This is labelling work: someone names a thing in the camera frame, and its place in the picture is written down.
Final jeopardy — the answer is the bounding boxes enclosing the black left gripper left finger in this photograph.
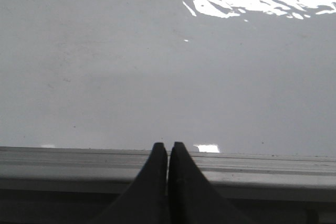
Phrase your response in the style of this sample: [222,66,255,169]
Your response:
[89,143,167,223]

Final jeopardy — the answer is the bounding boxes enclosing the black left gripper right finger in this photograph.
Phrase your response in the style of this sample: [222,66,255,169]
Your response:
[167,142,253,223]

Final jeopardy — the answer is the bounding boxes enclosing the white whiteboard with aluminium frame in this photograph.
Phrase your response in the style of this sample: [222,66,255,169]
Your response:
[1,0,335,202]

